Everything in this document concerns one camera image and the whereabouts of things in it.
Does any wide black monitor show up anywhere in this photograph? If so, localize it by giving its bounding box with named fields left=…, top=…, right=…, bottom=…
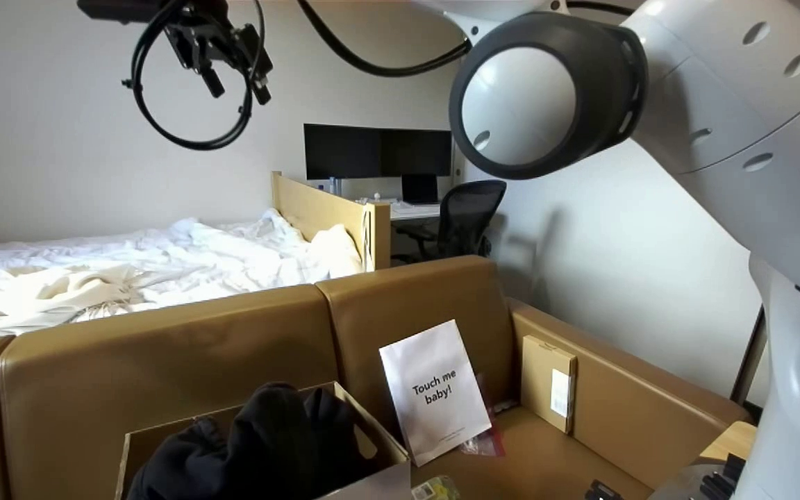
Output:
left=303, top=121, right=385, bottom=183

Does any black cloth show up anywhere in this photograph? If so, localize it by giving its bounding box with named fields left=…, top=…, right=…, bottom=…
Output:
left=124, top=380, right=370, bottom=500

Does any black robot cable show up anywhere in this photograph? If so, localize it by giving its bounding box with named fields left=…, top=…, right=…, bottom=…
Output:
left=118, top=0, right=472, bottom=152

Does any black robot base clutter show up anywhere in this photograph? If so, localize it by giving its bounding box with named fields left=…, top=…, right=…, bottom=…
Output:
left=695, top=452, right=747, bottom=500

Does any small green packet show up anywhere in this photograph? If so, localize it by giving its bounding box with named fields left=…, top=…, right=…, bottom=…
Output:
left=407, top=473, right=463, bottom=500

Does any black slanted pole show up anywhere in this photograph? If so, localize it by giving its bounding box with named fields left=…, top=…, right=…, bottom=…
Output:
left=731, top=308, right=772, bottom=406

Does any white pillow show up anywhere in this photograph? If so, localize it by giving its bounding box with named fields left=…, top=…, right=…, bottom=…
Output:
left=308, top=221, right=364, bottom=284

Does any black office chair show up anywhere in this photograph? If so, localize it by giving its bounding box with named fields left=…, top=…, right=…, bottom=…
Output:
left=392, top=178, right=507, bottom=267

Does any narrow black monitor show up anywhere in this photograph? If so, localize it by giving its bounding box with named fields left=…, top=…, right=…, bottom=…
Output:
left=381, top=127, right=454, bottom=206

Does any small red packet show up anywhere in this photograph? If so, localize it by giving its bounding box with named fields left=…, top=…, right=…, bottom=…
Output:
left=460, top=430, right=506, bottom=462

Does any wooden bed headboard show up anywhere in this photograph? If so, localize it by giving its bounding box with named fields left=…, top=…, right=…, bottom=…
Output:
left=270, top=169, right=393, bottom=276

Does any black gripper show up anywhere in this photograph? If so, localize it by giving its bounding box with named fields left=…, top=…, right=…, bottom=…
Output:
left=158, top=0, right=275, bottom=109

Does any white paper sign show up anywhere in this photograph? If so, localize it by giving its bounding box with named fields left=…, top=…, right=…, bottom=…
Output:
left=374, top=316, right=495, bottom=469

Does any tan cardboard flap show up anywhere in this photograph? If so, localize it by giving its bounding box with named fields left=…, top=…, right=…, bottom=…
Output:
left=696, top=420, right=761, bottom=466

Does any open cardboard box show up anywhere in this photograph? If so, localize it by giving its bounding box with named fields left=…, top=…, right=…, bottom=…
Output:
left=114, top=377, right=413, bottom=500

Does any small cardboard box white label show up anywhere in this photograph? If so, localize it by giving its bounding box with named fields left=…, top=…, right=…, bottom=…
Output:
left=520, top=331, right=579, bottom=435

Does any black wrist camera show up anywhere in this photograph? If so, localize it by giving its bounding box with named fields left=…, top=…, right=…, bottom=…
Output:
left=75, top=0, right=171, bottom=27

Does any large cardboard box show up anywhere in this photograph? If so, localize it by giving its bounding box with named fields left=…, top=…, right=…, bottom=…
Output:
left=0, top=255, right=756, bottom=500

